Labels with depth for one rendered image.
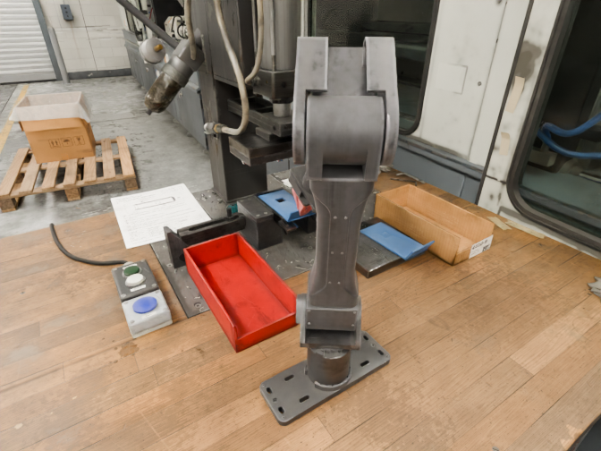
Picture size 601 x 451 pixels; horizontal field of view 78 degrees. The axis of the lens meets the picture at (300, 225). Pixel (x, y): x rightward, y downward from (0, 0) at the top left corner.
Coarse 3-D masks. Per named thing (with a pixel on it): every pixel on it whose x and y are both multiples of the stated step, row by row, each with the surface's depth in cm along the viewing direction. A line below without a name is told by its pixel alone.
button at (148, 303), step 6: (138, 300) 65; (144, 300) 64; (150, 300) 64; (156, 300) 65; (132, 306) 63; (138, 306) 63; (144, 306) 63; (150, 306) 63; (156, 306) 64; (138, 312) 62; (144, 312) 62
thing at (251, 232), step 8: (240, 208) 86; (248, 216) 83; (248, 224) 85; (256, 224) 80; (264, 224) 82; (272, 224) 83; (296, 224) 94; (304, 224) 90; (312, 224) 90; (248, 232) 86; (256, 232) 82; (264, 232) 83; (272, 232) 84; (280, 232) 85; (312, 232) 91; (256, 240) 83; (264, 240) 84; (272, 240) 85; (280, 240) 86; (256, 248) 85; (264, 248) 85
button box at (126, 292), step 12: (96, 264) 79; (108, 264) 79; (132, 264) 75; (144, 264) 75; (120, 276) 71; (144, 276) 71; (120, 288) 68; (132, 288) 68; (144, 288) 68; (156, 288) 69
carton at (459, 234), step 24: (384, 192) 94; (408, 192) 100; (384, 216) 93; (408, 216) 86; (432, 216) 95; (456, 216) 89; (432, 240) 82; (456, 240) 76; (480, 240) 85; (456, 264) 80
